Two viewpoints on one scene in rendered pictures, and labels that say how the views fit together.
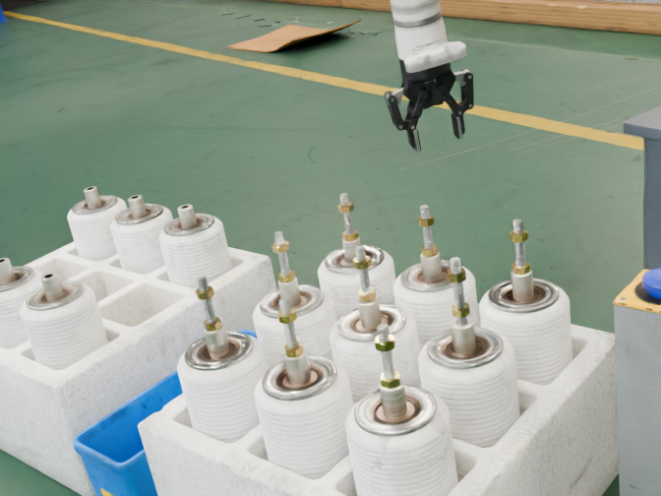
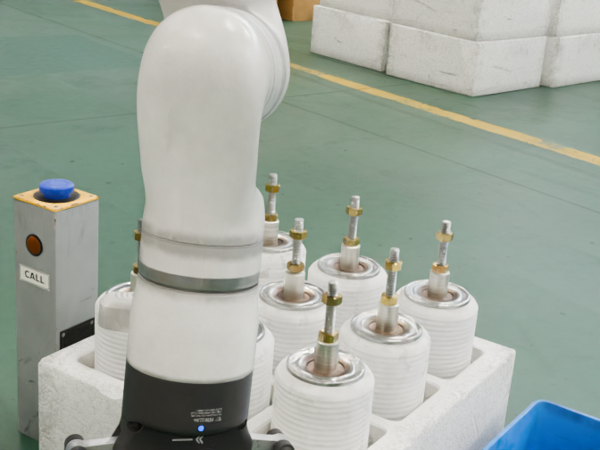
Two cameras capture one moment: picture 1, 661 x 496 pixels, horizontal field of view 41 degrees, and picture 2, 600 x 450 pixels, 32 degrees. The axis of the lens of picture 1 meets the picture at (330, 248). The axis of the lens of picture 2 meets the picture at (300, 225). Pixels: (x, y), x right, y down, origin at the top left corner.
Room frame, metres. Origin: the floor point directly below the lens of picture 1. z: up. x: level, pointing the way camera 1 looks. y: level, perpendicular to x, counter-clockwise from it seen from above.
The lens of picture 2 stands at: (1.87, -0.24, 0.71)
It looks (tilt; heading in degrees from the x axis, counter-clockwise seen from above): 20 degrees down; 168
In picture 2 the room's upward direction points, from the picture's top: 5 degrees clockwise
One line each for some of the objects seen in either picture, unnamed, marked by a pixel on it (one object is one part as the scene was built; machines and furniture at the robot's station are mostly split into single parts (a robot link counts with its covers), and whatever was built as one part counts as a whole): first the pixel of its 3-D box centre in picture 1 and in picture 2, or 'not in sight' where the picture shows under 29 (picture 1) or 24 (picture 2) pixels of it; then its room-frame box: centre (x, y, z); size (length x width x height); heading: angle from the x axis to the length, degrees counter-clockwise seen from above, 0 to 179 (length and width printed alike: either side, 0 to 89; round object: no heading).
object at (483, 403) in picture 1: (473, 423); not in sight; (0.76, -0.11, 0.16); 0.10 x 0.10 x 0.18
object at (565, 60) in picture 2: not in sight; (541, 49); (-1.80, 1.39, 0.09); 0.39 x 0.39 x 0.18; 33
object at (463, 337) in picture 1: (463, 337); not in sight; (0.76, -0.11, 0.26); 0.02 x 0.02 x 0.03
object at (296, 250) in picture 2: (364, 279); (296, 251); (0.84, -0.03, 0.30); 0.01 x 0.01 x 0.08
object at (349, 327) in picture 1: (371, 323); (293, 295); (0.84, -0.03, 0.25); 0.08 x 0.08 x 0.01
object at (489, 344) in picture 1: (464, 347); not in sight; (0.76, -0.11, 0.25); 0.08 x 0.08 x 0.01
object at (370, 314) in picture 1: (370, 312); (294, 285); (0.84, -0.03, 0.26); 0.02 x 0.02 x 0.03
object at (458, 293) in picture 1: (458, 293); not in sight; (0.76, -0.11, 0.31); 0.01 x 0.01 x 0.08
